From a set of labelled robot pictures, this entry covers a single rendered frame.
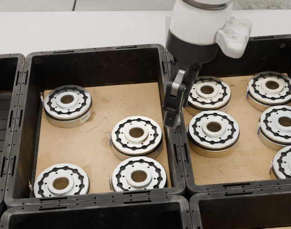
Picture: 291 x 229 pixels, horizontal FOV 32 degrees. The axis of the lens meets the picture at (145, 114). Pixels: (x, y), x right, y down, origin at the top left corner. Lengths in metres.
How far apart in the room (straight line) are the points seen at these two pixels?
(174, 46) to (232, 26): 0.08
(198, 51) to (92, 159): 0.40
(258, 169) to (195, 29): 0.40
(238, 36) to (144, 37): 0.83
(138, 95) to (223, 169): 0.27
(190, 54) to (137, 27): 0.85
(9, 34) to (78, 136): 0.62
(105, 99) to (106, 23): 0.49
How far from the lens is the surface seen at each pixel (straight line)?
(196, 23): 0.68
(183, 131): 0.91
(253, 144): 1.04
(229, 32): 0.70
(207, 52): 0.70
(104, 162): 1.00
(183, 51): 0.70
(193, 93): 1.08
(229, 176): 0.98
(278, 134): 1.02
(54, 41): 1.52
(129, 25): 1.55
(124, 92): 1.13
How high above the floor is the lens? 1.60
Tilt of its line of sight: 46 degrees down
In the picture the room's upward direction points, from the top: 3 degrees counter-clockwise
